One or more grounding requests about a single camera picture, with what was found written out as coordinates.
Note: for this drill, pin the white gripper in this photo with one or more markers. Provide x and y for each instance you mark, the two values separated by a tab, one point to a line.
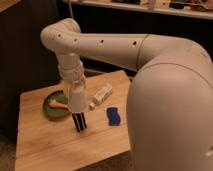
71	70

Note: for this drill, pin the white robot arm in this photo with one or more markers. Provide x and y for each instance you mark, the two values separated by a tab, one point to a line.
170	100

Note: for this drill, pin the white tube bottle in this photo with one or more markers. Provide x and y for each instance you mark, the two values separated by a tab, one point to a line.
101	96

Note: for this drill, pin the orange carrot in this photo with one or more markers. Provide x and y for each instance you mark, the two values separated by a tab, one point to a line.
55	104

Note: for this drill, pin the upper wooden shelf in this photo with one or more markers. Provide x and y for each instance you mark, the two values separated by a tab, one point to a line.
202	9

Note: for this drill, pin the blue sponge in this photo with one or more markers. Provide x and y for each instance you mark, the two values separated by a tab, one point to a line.
113	116

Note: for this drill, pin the metal rod stand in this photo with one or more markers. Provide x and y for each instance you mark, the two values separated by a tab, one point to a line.
71	9

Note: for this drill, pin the white ceramic cup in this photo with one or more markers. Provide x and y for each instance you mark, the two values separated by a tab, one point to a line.
77	101

